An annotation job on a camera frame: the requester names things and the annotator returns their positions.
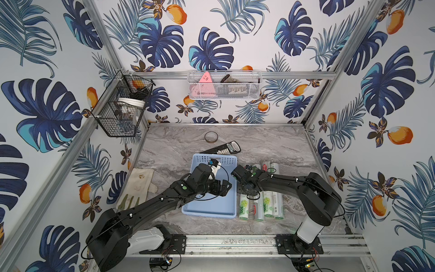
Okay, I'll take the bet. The light blue plastic basket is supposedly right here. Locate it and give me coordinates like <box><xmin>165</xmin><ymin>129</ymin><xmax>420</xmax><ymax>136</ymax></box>
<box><xmin>182</xmin><ymin>154</ymin><xmax>237</xmax><ymax>219</ymax></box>

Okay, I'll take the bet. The pink triangle item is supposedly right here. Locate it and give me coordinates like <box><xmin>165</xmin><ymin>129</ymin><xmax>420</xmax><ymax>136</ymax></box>
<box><xmin>190</xmin><ymin>71</ymin><xmax>217</xmax><ymax>99</ymax></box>

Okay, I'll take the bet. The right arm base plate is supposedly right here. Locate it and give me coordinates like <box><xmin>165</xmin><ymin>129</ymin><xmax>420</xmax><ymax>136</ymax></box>
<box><xmin>275</xmin><ymin>234</ymin><xmax>324</xmax><ymax>256</ymax></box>

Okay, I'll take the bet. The plastic wrap roll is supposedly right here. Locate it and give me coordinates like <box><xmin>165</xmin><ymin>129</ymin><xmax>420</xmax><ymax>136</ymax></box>
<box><xmin>252</xmin><ymin>164</ymin><xmax>265</xmax><ymax>222</ymax></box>
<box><xmin>271</xmin><ymin>163</ymin><xmax>285</xmax><ymax>220</ymax></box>
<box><xmin>239</xmin><ymin>194</ymin><xmax>249</xmax><ymax>220</ymax></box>
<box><xmin>261</xmin><ymin>162</ymin><xmax>274</xmax><ymax>218</ymax></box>

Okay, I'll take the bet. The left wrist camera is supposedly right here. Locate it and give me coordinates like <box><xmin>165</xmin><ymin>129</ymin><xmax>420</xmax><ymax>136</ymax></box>
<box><xmin>208</xmin><ymin>158</ymin><xmax>221</xmax><ymax>172</ymax></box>

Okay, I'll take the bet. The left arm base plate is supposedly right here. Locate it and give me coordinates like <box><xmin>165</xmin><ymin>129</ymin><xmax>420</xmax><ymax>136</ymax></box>
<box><xmin>139</xmin><ymin>234</ymin><xmax>187</xmax><ymax>255</ymax></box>

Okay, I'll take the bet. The white container in wire basket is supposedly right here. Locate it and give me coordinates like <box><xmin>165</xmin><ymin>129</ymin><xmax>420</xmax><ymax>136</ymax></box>
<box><xmin>118</xmin><ymin>97</ymin><xmax>145</xmax><ymax>118</ymax></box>

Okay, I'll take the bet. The aluminium front rail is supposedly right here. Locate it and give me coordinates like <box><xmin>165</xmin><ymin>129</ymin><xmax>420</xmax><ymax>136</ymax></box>
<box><xmin>125</xmin><ymin>231</ymin><xmax>371</xmax><ymax>258</ymax></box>

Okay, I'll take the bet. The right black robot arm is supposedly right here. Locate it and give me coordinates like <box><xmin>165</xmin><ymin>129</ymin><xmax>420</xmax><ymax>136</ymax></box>
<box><xmin>231</xmin><ymin>165</ymin><xmax>342</xmax><ymax>244</ymax></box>

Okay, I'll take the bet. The white mesh wall basket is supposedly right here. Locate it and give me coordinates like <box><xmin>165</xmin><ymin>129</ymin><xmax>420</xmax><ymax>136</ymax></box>
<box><xmin>187</xmin><ymin>70</ymin><xmax>263</xmax><ymax>100</ymax></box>

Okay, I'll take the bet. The black wire wall basket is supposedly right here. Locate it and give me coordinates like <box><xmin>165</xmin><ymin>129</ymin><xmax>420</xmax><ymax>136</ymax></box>
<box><xmin>91</xmin><ymin>70</ymin><xmax>155</xmax><ymax>138</ymax></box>

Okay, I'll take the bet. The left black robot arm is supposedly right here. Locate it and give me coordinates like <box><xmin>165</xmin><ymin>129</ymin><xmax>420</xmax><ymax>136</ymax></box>
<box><xmin>86</xmin><ymin>163</ymin><xmax>232</xmax><ymax>272</ymax></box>

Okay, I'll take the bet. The beige work glove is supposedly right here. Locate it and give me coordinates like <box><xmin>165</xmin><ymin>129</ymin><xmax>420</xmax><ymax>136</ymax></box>
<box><xmin>116</xmin><ymin>168</ymin><xmax>158</xmax><ymax>211</ymax></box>

